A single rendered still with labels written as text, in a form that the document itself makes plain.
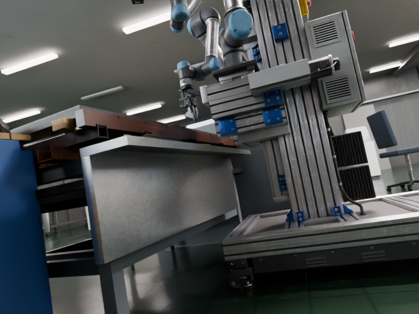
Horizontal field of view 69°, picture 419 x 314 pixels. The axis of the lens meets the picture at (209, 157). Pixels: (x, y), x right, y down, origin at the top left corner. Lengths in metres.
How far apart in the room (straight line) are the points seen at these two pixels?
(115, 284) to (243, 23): 1.22
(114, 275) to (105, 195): 0.31
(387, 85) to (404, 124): 1.55
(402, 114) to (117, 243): 12.44
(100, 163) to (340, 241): 0.99
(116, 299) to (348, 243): 0.93
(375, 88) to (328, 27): 11.32
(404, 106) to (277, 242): 11.95
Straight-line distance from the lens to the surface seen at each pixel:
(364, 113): 12.63
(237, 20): 1.54
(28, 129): 1.43
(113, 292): 1.25
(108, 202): 1.10
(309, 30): 1.78
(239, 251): 1.44
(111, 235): 1.10
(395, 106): 13.07
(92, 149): 1.06
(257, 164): 2.50
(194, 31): 2.18
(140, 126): 1.40
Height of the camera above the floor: 0.48
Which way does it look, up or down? 5 degrees up
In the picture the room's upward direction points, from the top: 10 degrees counter-clockwise
